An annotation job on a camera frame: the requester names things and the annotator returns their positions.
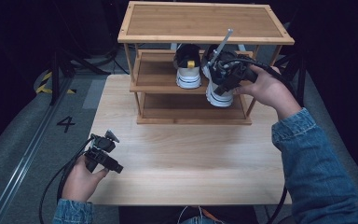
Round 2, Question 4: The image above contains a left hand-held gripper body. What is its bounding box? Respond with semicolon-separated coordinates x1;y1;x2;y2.
83;129;121;174

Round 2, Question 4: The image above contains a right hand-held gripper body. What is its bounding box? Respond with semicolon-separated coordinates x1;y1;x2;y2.
206;28;259;91

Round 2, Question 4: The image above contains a navy beige sneaker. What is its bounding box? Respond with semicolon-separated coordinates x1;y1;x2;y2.
172;43;203;91
200;44;255;108

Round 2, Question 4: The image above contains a wooden shoe rack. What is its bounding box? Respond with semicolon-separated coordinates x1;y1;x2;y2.
117;0;296;126

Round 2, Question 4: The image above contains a person's left hand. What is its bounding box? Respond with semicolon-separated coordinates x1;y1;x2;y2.
61;154;110;203

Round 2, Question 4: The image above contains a person's right hand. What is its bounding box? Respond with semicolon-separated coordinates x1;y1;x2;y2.
232;64;303;121

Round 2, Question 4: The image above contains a black metal stand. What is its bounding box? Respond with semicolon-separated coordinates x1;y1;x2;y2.
273;46;310;108
47;49;112;106

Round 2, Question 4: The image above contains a yellow black floor tape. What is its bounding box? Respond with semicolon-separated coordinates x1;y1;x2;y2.
34;71;77;95

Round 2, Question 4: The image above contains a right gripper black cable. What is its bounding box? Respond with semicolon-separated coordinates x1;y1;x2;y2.
223;57;298;224

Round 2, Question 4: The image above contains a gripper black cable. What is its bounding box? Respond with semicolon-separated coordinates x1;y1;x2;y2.
38;136;95;224
223;57;298;224

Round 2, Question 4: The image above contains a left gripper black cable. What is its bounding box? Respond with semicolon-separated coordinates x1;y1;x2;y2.
38;136;95;224

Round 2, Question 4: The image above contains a metal floor rail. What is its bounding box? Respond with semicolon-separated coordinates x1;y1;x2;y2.
0;77;73;224

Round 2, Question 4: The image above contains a thin white wire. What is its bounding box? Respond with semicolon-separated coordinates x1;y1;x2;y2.
177;204;204;224

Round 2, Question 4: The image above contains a thin orange wire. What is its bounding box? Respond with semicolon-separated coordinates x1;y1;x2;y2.
195;205;223;224

